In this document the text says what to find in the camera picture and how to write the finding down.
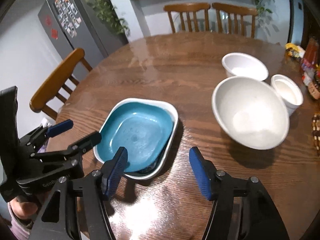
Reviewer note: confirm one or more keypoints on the large white bowl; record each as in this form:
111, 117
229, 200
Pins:
250, 115

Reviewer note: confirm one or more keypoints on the person's left forearm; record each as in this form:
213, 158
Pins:
18, 230

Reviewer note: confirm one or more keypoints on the medium white bowl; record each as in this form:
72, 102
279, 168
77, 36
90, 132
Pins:
245, 65

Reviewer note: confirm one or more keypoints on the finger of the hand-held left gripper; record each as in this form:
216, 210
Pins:
86, 142
60, 128

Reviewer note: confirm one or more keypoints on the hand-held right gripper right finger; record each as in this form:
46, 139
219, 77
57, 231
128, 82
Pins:
201, 175

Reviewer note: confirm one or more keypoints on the person's left hand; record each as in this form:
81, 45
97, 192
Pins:
23, 208

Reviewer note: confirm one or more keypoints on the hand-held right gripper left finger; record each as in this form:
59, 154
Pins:
117, 172

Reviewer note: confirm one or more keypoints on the white square dish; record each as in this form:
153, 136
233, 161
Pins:
172, 110

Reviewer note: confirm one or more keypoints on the red square sticker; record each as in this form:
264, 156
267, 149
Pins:
54, 33
48, 20

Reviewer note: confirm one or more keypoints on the blue square plate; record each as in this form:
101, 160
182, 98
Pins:
135, 132

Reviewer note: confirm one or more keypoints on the yellow snack packet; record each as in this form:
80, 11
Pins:
293, 50

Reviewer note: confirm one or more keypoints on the wooden bead trivet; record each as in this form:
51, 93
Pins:
317, 135

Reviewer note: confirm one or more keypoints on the grey refrigerator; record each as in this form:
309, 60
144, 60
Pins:
87, 30

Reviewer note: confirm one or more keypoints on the red sauce bottle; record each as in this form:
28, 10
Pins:
311, 52

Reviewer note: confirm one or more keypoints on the small white bowl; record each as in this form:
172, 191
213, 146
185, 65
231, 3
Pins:
287, 95

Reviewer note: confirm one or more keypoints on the trailing green plant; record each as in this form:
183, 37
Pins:
105, 7

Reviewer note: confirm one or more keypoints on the group of fridge photo magnets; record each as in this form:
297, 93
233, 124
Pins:
67, 12

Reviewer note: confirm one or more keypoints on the wooden chair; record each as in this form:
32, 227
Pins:
57, 77
235, 8
187, 7

